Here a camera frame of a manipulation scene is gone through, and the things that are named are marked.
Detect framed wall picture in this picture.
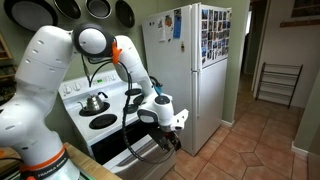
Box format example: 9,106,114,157
290,0,320,19

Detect orange cable clip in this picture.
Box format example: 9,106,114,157
111,41,123,65

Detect steel frying pan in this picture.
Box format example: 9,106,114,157
85,0,113,20

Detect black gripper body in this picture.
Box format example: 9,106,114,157
148,125,175,144

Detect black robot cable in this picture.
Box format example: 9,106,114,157
80,54,176,165

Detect black coil stove burner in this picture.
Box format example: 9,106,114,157
124,87,143,97
88,113,118,130
132,94,146,106
78,101,111,117

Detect white refrigerator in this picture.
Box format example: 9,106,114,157
141,2,233,157

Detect blue paper flyer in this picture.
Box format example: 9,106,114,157
172,8,183,39

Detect wooden table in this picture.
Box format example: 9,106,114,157
0,142,123,180

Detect black metal shoe rack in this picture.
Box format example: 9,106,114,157
254,61,304,109

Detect white paper note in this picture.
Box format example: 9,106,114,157
157,17,167,43

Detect wooden wall shelf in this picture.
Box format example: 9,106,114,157
0,31,18,104

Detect fridge photo collage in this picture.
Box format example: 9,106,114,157
200,8,232,66

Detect white electric stove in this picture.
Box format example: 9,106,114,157
58,69,178,180

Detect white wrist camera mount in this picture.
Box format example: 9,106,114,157
169,108,190,132

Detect teal kettle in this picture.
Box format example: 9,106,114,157
148,75,164,96

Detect white oven door with handle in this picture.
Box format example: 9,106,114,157
101,131,178,180

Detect stainless steel kettle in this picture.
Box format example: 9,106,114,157
77,91,109,113

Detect wooden wall rail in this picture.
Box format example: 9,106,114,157
279,18,320,28

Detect large black frying pan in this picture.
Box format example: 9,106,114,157
3,0,59,32

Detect colourful fridge magnet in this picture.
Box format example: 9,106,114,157
164,13,173,28

